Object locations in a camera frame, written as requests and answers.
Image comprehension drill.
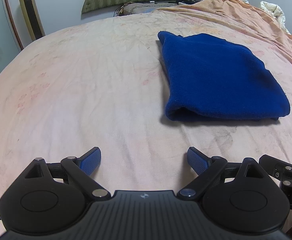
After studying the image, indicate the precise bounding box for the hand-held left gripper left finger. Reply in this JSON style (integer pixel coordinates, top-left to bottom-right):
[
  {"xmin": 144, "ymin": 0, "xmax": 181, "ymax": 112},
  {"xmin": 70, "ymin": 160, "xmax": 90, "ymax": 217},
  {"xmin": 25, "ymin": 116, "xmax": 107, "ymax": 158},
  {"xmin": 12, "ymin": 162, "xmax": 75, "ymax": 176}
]
[{"xmin": 24, "ymin": 147, "xmax": 111, "ymax": 200}]

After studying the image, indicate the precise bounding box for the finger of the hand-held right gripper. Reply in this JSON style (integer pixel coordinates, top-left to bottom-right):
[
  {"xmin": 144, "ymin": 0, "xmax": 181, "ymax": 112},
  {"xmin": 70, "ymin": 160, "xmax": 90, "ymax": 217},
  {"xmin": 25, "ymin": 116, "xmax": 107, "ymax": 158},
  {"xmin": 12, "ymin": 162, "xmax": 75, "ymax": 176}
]
[{"xmin": 259, "ymin": 154, "xmax": 292, "ymax": 180}]

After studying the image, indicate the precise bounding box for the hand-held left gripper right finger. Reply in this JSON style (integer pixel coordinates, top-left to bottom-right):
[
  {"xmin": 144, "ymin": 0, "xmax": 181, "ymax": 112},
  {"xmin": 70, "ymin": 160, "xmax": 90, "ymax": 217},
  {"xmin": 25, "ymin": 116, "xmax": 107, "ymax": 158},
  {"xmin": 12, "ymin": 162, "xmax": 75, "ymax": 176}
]
[{"xmin": 177, "ymin": 147, "xmax": 268, "ymax": 200}]

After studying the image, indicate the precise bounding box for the blue beaded sweater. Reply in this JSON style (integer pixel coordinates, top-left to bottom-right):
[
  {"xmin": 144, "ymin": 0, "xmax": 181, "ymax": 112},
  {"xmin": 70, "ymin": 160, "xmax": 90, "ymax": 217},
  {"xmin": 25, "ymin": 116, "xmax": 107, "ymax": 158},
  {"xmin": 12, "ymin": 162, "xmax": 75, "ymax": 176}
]
[{"xmin": 157, "ymin": 31, "xmax": 291, "ymax": 122}]

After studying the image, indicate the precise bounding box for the bed with pink sheet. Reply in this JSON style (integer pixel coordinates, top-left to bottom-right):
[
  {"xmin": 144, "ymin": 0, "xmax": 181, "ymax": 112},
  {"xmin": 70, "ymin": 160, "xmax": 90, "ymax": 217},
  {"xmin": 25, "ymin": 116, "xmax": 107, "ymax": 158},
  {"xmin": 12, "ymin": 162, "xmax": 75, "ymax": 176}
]
[{"xmin": 0, "ymin": 11, "xmax": 292, "ymax": 205}]

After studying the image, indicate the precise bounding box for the cream white duvet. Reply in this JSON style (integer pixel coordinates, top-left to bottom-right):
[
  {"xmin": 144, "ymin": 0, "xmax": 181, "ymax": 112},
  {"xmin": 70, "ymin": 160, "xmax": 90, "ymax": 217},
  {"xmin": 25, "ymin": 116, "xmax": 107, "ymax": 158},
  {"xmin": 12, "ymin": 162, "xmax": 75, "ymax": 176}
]
[{"xmin": 260, "ymin": 1, "xmax": 291, "ymax": 34}]

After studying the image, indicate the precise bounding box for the peach blanket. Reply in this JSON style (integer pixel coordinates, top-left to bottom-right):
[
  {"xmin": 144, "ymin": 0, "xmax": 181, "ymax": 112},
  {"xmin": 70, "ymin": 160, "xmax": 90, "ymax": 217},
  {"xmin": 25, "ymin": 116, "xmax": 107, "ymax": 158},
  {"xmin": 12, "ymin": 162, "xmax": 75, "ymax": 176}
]
[{"xmin": 156, "ymin": 0, "xmax": 292, "ymax": 73}]

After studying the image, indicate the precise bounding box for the brown pillow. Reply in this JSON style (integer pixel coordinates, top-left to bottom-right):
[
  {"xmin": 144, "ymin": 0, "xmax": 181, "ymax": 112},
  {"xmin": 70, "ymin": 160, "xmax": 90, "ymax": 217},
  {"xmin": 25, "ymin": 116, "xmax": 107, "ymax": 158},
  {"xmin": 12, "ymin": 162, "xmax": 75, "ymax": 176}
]
[{"xmin": 115, "ymin": 1, "xmax": 179, "ymax": 17}]

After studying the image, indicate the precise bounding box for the gold tower fan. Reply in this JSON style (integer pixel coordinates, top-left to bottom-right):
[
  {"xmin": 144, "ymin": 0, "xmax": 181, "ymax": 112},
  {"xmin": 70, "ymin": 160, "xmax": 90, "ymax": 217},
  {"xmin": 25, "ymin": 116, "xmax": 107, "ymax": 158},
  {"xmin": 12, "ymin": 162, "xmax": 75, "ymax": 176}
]
[{"xmin": 17, "ymin": 0, "xmax": 46, "ymax": 41}]

